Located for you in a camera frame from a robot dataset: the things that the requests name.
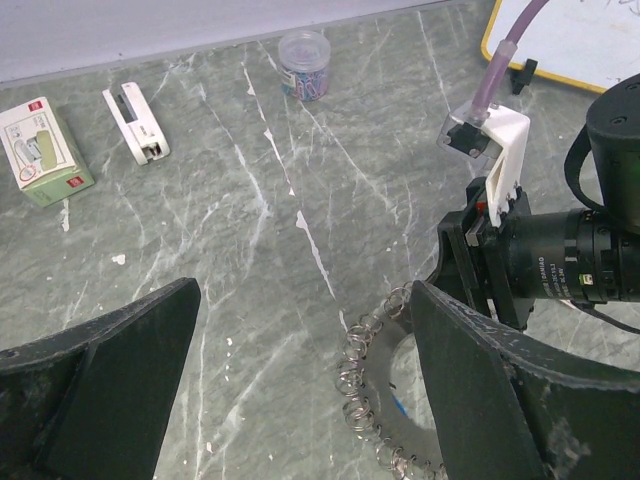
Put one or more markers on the green white staples box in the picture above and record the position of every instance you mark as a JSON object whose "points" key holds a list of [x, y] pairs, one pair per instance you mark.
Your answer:
{"points": [[42, 153]]}

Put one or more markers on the clear jar of paperclips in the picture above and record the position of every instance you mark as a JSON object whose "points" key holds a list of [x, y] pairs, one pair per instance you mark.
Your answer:
{"points": [[304, 58]]}

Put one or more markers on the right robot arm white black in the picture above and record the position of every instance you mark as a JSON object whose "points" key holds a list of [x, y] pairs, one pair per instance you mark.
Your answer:
{"points": [[588, 256]]}

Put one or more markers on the whiteboard with yellow frame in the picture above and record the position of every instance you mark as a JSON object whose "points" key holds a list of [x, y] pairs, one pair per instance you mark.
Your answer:
{"points": [[592, 45]]}

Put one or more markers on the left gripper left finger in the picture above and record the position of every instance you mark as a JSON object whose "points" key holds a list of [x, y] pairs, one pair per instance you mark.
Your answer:
{"points": [[94, 401]]}

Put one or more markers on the blue key tag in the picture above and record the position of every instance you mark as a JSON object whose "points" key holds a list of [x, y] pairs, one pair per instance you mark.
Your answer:
{"points": [[400, 406]]}

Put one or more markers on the white small stapler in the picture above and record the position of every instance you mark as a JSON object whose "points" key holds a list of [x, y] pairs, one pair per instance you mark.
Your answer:
{"points": [[137, 124]]}

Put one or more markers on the metal disc keyring holder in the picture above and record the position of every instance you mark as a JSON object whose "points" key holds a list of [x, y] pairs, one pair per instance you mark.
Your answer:
{"points": [[402, 447]]}

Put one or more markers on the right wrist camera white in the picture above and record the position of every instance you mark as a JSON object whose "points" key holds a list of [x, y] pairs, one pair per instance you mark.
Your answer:
{"points": [[494, 148]]}

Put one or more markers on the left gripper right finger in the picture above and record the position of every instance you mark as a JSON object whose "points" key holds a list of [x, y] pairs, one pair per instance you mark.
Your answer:
{"points": [[507, 406]]}

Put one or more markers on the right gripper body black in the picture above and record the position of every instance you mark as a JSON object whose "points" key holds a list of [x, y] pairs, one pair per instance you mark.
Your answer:
{"points": [[473, 256]]}

